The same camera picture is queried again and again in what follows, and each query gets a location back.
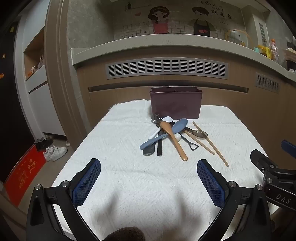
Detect shovel-shaped metal spoon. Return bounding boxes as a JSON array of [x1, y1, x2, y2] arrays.
[[179, 133, 199, 151]]

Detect wooden spoon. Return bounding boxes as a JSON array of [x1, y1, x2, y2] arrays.
[[160, 121, 188, 162]]

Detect glass dome container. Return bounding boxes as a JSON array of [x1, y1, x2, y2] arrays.
[[225, 29, 251, 49]]

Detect black utensil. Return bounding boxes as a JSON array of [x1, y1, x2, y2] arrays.
[[157, 129, 163, 156]]

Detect white wall fixture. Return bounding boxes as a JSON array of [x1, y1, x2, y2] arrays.
[[251, 13, 270, 48]]

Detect dark brown fuzzy object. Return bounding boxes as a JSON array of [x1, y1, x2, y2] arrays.
[[102, 227, 146, 241]]

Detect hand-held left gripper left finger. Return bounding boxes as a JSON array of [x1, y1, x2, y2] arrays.
[[26, 158, 102, 241]]

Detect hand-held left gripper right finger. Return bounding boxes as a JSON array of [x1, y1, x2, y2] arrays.
[[196, 159, 271, 241]]

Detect yellow jar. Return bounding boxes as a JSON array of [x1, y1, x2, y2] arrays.
[[258, 44, 271, 57]]

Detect blue plastic spoon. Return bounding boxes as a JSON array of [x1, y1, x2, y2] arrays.
[[140, 118, 188, 150]]

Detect cartoon wall poster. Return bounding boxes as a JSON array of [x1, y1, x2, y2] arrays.
[[113, 0, 245, 41]]

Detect grey plastic spoon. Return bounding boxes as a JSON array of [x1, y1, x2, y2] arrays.
[[142, 133, 166, 156]]

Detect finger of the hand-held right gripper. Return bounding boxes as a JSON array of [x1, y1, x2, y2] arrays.
[[281, 140, 296, 159], [250, 149, 278, 172]]

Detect orange-capped bottle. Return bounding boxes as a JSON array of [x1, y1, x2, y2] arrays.
[[269, 38, 279, 62]]

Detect white sneaker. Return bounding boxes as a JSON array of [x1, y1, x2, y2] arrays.
[[50, 146, 68, 162], [43, 148, 55, 161]]

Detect white textured cloth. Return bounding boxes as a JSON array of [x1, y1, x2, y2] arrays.
[[51, 99, 281, 241]]

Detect white cabinet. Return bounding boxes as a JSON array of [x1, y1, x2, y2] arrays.
[[15, 0, 66, 139]]

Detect person's right forearm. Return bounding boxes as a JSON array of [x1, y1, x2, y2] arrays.
[[269, 207, 296, 241]]

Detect red doormat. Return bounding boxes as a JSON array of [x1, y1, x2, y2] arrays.
[[5, 146, 47, 207]]

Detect wooden chopstick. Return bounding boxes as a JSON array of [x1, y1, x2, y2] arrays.
[[192, 122, 229, 167], [184, 131, 216, 155]]

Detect maroon plastic utensil holder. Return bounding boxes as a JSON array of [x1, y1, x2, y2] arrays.
[[149, 86, 203, 118]]

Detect small grey vent grille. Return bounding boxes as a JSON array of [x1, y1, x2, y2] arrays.
[[255, 72, 281, 93]]

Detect large grey vent grille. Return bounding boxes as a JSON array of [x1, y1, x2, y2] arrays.
[[105, 57, 229, 80]]

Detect white plastic spoon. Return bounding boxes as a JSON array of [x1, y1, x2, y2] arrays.
[[148, 116, 173, 140]]

